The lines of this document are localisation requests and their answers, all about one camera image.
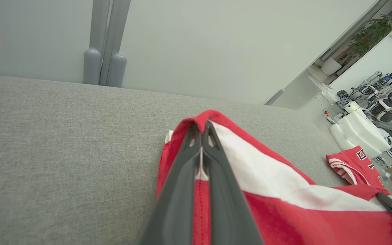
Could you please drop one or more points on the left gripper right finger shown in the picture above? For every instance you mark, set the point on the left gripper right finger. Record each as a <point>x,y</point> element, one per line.
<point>226,211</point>

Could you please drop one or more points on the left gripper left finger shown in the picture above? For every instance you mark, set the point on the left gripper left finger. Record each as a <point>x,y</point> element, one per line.
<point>175,204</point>

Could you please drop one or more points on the red jersey with lettering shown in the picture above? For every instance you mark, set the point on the red jersey with lettering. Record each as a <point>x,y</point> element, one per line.
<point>362,170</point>

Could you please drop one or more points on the red shorts with white stripe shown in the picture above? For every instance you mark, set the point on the red shorts with white stripe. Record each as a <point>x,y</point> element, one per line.
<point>267,177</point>

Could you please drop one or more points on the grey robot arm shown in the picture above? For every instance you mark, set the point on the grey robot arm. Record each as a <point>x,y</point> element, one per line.
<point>369,81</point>

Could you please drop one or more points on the white foam blocks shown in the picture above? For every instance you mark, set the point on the white foam blocks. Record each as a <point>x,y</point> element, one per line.
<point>359,131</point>

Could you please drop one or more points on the grey fabric sofa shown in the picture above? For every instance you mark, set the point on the grey fabric sofa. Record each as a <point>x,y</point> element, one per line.
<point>63,153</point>

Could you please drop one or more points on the white planter pot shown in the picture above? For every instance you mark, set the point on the white planter pot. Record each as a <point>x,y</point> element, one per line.
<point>330,66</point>

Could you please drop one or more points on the green potted plant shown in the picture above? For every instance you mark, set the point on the green potted plant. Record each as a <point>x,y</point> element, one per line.
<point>373,34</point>

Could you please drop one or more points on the grey post pair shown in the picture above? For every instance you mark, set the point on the grey post pair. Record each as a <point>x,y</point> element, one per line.
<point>92,64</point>

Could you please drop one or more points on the grey partition frame rail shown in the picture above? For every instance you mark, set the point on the grey partition frame rail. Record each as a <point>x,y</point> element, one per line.
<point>325,54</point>

